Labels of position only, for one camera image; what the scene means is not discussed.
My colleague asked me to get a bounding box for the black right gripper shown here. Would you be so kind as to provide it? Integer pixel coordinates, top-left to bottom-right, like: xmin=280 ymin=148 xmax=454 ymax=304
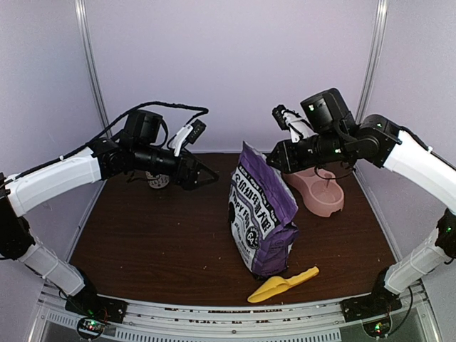
xmin=267 ymin=130 xmax=350 ymax=174

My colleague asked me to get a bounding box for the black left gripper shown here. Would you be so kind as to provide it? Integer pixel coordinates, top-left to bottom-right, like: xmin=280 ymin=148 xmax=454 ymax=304
xmin=133 ymin=142 xmax=219 ymax=191

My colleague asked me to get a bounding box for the purple pet food bag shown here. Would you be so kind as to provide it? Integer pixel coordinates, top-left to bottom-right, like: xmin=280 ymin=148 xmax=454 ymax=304
xmin=228 ymin=142 xmax=299 ymax=279

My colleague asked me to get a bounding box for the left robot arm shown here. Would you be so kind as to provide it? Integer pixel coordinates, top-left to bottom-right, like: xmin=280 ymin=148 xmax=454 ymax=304
xmin=1 ymin=109 xmax=219 ymax=316

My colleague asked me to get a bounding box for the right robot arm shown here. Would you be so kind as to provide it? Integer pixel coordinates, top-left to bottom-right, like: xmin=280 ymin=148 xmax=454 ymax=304
xmin=266 ymin=88 xmax=455 ymax=315

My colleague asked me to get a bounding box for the pink double pet feeder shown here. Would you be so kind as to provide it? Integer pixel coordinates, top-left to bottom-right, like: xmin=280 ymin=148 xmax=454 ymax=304
xmin=282 ymin=168 xmax=345 ymax=217

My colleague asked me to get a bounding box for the white patterned mug yellow inside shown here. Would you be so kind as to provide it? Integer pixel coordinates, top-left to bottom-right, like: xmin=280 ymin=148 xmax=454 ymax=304
xmin=145 ymin=172 xmax=170 ymax=190

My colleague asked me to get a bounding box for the yellow plastic scoop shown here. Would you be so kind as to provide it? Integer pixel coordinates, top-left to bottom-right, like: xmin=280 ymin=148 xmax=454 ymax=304
xmin=247 ymin=266 xmax=320 ymax=304

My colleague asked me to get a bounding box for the left circuit board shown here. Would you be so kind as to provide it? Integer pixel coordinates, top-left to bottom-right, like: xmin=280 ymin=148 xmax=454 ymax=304
xmin=76 ymin=317 xmax=106 ymax=339

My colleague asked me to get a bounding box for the circuit board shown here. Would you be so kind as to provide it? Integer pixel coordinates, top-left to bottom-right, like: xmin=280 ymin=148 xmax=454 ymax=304
xmin=76 ymin=317 xmax=106 ymax=339
xmin=362 ymin=316 xmax=392 ymax=339

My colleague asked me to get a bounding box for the right circuit board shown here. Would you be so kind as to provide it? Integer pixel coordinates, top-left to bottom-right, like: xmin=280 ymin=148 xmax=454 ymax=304
xmin=362 ymin=316 xmax=392 ymax=339

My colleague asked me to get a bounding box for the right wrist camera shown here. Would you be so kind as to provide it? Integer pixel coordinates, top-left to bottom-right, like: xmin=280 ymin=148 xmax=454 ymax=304
xmin=272 ymin=105 xmax=311 ymax=143

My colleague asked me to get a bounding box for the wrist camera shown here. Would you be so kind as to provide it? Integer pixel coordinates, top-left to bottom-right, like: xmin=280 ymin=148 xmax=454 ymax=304
xmin=167 ymin=119 xmax=207 ymax=157
xmin=272 ymin=105 xmax=311 ymax=143

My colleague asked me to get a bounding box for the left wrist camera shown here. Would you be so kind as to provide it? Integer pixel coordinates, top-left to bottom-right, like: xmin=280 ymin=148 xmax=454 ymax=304
xmin=167 ymin=119 xmax=207 ymax=157

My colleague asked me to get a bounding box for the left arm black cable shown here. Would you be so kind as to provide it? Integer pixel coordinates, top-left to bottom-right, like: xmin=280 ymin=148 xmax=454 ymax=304
xmin=0 ymin=101 xmax=209 ymax=190

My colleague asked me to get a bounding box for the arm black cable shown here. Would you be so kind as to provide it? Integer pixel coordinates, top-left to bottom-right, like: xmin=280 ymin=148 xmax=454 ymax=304
xmin=386 ymin=281 xmax=416 ymax=336
xmin=0 ymin=101 xmax=209 ymax=190

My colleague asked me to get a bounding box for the left aluminium corner post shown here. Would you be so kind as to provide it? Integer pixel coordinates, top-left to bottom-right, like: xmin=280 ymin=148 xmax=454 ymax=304
xmin=74 ymin=0 xmax=109 ymax=128

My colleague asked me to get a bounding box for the aluminium corner post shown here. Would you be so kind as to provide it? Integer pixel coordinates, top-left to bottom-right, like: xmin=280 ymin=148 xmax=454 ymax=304
xmin=356 ymin=0 xmax=388 ymax=123
xmin=74 ymin=0 xmax=109 ymax=128

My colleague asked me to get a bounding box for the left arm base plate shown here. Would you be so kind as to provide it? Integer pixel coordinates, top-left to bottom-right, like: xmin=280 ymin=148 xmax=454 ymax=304
xmin=65 ymin=294 xmax=128 ymax=323

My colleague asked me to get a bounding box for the front aluminium rail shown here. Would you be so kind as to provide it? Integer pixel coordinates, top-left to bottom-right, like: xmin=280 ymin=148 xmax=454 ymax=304
xmin=27 ymin=282 xmax=442 ymax=341

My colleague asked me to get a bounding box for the right aluminium corner post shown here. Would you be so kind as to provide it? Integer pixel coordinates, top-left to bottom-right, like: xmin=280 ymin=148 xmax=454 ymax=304
xmin=356 ymin=0 xmax=388 ymax=123

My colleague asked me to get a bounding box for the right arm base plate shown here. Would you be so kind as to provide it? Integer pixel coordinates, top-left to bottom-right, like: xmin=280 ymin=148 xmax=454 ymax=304
xmin=340 ymin=293 xmax=403 ymax=322

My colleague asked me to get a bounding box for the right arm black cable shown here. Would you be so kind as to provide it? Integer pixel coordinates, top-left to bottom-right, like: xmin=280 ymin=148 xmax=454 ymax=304
xmin=386 ymin=281 xmax=416 ymax=336

